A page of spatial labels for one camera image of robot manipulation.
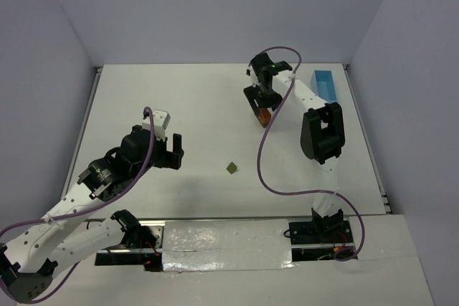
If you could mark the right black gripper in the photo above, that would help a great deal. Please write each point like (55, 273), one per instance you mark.
(261, 93)

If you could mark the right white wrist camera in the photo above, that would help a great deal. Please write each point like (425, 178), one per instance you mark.
(253, 77)

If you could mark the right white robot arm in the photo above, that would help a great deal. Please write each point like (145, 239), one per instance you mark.
(322, 130)

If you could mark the orange arch block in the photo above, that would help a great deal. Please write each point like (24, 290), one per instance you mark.
(263, 116)

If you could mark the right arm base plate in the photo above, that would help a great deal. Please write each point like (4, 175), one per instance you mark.
(304, 233)

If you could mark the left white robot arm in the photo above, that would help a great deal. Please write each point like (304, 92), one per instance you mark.
(30, 262)

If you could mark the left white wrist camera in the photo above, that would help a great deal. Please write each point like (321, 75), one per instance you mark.
(160, 120)

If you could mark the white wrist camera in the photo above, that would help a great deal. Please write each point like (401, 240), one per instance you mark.
(160, 120)
(253, 77)

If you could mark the blue plastic box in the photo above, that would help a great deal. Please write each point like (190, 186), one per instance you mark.
(322, 84)

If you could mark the silver tape sheet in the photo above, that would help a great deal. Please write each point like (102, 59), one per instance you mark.
(253, 258)

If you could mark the aluminium mounting rail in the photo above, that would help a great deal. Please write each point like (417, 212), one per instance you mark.
(143, 221)

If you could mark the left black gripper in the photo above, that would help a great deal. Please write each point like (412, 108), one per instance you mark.
(168, 155)

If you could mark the green wedge block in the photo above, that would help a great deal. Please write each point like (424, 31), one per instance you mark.
(231, 168)

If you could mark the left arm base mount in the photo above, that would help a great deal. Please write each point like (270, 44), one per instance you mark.
(145, 243)

